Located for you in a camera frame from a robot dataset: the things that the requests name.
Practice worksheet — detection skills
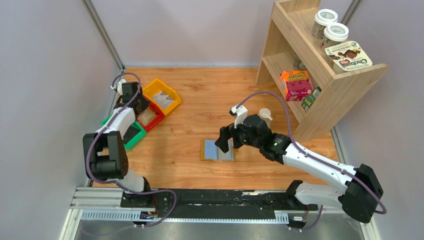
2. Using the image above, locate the yellow leather card holder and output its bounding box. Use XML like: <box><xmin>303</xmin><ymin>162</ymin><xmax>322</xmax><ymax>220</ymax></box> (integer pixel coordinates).
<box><xmin>199</xmin><ymin>139</ymin><xmax>237</xmax><ymax>162</ymax></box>

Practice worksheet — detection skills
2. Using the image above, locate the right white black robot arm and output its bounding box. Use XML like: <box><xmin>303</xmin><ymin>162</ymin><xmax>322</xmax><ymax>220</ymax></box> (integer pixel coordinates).
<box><xmin>215</xmin><ymin>114</ymin><xmax>387</xmax><ymax>224</ymax></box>

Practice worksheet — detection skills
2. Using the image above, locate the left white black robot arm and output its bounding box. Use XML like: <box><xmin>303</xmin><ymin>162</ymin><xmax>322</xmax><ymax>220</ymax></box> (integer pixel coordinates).
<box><xmin>82</xmin><ymin>79</ymin><xmax>151</xmax><ymax>195</ymax></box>

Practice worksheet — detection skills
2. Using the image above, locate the packet in red bin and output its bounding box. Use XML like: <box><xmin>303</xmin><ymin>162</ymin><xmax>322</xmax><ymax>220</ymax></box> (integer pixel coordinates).
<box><xmin>137</xmin><ymin>107</ymin><xmax>157</xmax><ymax>127</ymax></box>

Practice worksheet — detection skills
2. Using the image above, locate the clear bottle white cap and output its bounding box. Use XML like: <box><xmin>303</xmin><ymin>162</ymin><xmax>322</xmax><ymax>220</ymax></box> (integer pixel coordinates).
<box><xmin>259</xmin><ymin>108</ymin><xmax>273</xmax><ymax>128</ymax></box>

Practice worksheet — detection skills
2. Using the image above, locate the packet in yellow bin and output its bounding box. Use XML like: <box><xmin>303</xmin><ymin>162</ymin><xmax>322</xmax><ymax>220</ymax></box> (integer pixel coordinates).
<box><xmin>152</xmin><ymin>90</ymin><xmax>175</xmax><ymax>110</ymax></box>

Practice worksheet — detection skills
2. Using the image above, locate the yellow plastic bin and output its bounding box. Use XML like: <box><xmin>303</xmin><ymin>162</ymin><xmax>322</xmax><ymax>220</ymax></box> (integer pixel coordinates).
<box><xmin>142</xmin><ymin>78</ymin><xmax>182</xmax><ymax>116</ymax></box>

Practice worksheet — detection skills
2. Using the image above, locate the red plastic bin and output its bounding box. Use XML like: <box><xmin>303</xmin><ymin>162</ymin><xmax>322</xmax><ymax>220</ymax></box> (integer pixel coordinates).
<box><xmin>136</xmin><ymin>96</ymin><xmax>165</xmax><ymax>132</ymax></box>

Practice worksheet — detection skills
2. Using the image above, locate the black item in green bin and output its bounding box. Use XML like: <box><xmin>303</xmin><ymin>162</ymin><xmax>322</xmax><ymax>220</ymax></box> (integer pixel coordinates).
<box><xmin>123</xmin><ymin>126</ymin><xmax>140</xmax><ymax>144</ymax></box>

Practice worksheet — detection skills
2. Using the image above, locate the green plastic bin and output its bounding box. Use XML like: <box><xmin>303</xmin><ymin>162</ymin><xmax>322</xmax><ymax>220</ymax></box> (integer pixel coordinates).
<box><xmin>95</xmin><ymin>111</ymin><xmax>147</xmax><ymax>151</ymax></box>

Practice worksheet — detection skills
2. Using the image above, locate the small green box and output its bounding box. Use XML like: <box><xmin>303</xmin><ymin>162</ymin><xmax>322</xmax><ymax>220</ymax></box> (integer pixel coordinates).
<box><xmin>301</xmin><ymin>86</ymin><xmax>322</xmax><ymax>113</ymax></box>

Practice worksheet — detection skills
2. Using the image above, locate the Scrub Mommy sponge box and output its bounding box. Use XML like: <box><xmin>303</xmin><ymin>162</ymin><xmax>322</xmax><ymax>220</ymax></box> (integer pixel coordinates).
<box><xmin>280</xmin><ymin>70</ymin><xmax>313</xmax><ymax>102</ymax></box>

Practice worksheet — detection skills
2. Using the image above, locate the jar on lower shelf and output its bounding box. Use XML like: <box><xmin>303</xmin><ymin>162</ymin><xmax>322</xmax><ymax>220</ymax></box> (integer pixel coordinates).
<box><xmin>293</xmin><ymin>54</ymin><xmax>307</xmax><ymax>71</ymax></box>

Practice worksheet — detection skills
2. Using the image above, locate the wooden shelf unit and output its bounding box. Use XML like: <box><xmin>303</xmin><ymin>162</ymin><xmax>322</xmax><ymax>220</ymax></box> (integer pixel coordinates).
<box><xmin>256</xmin><ymin>0</ymin><xmax>389</xmax><ymax>142</ymax></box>

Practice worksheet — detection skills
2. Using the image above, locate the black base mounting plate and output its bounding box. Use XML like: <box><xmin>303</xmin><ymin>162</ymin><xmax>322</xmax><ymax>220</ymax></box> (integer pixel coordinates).
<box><xmin>120</xmin><ymin>188</ymin><xmax>319</xmax><ymax>220</ymax></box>

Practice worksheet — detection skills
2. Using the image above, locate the Chobani yogurt cup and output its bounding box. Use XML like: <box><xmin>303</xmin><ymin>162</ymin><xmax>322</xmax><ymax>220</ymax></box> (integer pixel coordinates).
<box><xmin>325</xmin><ymin>40</ymin><xmax>373</xmax><ymax>74</ymax></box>

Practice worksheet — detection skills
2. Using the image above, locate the front white lidded cup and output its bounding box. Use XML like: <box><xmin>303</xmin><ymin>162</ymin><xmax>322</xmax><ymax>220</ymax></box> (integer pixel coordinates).
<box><xmin>320</xmin><ymin>22</ymin><xmax>349</xmax><ymax>49</ymax></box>

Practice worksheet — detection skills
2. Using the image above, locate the white lidded cup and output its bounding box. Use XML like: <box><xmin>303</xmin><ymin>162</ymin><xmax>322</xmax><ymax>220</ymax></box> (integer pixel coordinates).
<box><xmin>311</xmin><ymin>9</ymin><xmax>339</xmax><ymax>39</ymax></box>
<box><xmin>320</xmin><ymin>22</ymin><xmax>349</xmax><ymax>49</ymax></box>

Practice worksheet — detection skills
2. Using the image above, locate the rear white lidded cup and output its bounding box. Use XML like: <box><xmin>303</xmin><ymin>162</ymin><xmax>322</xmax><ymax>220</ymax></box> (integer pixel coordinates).
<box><xmin>311</xmin><ymin>9</ymin><xmax>339</xmax><ymax>39</ymax></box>

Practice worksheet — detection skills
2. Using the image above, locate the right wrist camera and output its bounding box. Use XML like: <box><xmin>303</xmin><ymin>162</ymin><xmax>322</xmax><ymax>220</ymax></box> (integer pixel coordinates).
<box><xmin>229</xmin><ymin>104</ymin><xmax>248</xmax><ymax>129</ymax></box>

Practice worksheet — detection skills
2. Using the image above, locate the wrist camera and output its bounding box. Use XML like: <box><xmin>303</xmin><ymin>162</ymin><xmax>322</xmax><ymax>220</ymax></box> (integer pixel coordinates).
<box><xmin>110</xmin><ymin>78</ymin><xmax>127</xmax><ymax>95</ymax></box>
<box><xmin>229</xmin><ymin>104</ymin><xmax>248</xmax><ymax>129</ymax></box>

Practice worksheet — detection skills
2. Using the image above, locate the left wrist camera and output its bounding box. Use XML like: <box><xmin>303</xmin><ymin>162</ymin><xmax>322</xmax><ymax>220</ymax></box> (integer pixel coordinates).
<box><xmin>110</xmin><ymin>78</ymin><xmax>127</xmax><ymax>95</ymax></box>

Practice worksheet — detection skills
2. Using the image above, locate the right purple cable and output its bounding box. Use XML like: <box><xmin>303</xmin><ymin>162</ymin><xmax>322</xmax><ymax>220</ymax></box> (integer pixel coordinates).
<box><xmin>235</xmin><ymin>90</ymin><xmax>388</xmax><ymax>232</ymax></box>

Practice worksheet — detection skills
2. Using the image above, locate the aluminium frame rail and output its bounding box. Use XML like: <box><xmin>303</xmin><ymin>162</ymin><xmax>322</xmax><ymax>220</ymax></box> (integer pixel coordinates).
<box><xmin>59</xmin><ymin>187</ymin><xmax>382</xmax><ymax>240</ymax></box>

